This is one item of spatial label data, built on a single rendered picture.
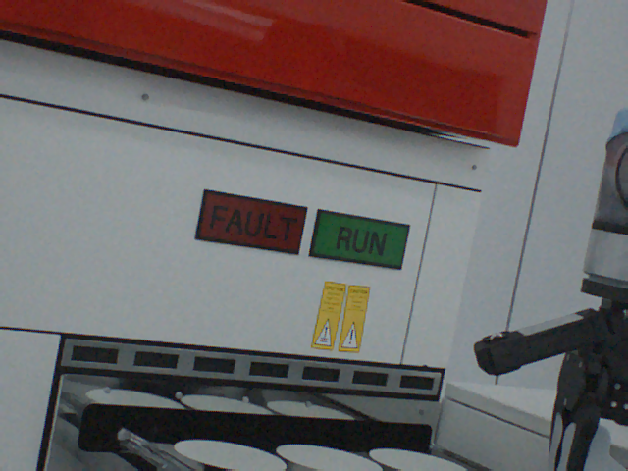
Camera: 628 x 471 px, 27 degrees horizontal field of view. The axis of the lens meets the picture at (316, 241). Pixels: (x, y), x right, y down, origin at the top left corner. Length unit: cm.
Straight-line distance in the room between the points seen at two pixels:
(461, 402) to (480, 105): 32
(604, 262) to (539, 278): 244
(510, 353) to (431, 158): 31
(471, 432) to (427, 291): 15
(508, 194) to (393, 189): 212
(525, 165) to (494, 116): 213
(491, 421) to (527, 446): 6
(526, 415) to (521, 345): 22
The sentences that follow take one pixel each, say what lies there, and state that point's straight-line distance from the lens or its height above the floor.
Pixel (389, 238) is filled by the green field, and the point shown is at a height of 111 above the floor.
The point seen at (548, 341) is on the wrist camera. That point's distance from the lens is 114.
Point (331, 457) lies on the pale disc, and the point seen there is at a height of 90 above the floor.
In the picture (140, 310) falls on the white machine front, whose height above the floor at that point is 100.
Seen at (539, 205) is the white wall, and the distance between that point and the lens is 354.
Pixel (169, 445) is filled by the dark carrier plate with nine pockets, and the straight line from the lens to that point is 116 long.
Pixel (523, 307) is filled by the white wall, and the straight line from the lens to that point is 356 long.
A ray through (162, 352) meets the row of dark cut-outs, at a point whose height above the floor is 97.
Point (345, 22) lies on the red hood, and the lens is 123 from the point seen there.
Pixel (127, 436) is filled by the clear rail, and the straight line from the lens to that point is 117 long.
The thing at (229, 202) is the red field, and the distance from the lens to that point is 123.
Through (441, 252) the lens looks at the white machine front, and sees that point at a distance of 139.
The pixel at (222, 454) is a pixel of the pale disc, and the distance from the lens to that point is 117.
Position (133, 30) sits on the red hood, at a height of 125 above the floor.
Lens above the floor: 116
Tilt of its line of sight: 3 degrees down
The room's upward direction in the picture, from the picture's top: 11 degrees clockwise
